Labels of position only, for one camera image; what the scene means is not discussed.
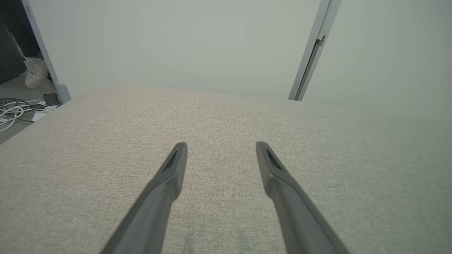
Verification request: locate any black floor cable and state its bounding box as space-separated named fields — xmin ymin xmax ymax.
xmin=0 ymin=98 xmax=30 ymax=110

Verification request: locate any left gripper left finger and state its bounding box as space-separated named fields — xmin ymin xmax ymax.
xmin=100 ymin=142 xmax=188 ymax=254

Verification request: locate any grey rolling stand leg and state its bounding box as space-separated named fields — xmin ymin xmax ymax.
xmin=21 ymin=0 xmax=72 ymax=103

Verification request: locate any white sneaker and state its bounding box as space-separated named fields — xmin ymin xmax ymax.
xmin=24 ymin=58 xmax=49 ymax=89

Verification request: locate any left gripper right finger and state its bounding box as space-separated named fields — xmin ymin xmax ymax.
xmin=256 ymin=141 xmax=351 ymax=254

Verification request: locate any white cable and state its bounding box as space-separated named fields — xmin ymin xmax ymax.
xmin=0 ymin=100 xmax=44 ymax=133

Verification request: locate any dark trouser leg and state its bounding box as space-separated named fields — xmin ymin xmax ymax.
xmin=7 ymin=0 xmax=43 ymax=59

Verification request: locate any dark grey fabric object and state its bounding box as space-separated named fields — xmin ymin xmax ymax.
xmin=0 ymin=23 xmax=27 ymax=85

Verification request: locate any black power adapter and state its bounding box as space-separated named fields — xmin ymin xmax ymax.
xmin=43 ymin=93 xmax=61 ymax=107

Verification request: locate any grey metal partition post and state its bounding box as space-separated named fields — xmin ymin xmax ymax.
xmin=288 ymin=0 xmax=342 ymax=102

